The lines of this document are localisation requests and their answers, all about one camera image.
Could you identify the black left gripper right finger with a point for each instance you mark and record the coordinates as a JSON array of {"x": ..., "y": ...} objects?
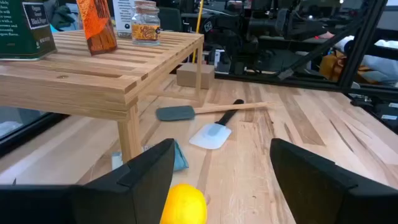
[{"x": 326, "y": 196}]

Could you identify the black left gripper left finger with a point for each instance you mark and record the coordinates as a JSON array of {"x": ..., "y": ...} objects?
[{"x": 124, "y": 196}]

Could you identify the glass spice jar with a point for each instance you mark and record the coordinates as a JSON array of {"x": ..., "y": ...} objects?
[{"x": 145, "y": 28}]

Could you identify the orange taco seasoning packet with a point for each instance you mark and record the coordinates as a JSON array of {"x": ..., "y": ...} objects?
[{"x": 98, "y": 28}]

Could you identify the green black pepper tin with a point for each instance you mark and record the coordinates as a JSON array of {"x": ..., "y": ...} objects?
[{"x": 21, "y": 31}]

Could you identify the wooden slatted shelf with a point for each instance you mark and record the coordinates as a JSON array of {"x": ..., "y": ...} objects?
[{"x": 93, "y": 77}]

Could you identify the yellow lemon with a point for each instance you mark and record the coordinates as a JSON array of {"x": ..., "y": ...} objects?
[{"x": 185, "y": 205}]

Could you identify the teal paper packet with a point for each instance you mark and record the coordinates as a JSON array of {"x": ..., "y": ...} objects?
[{"x": 180, "y": 158}]

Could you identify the brown cardboard box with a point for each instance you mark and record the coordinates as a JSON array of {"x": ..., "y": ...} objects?
[{"x": 189, "y": 76}]

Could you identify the white printed sign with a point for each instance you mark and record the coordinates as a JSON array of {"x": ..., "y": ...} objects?
[{"x": 122, "y": 15}]

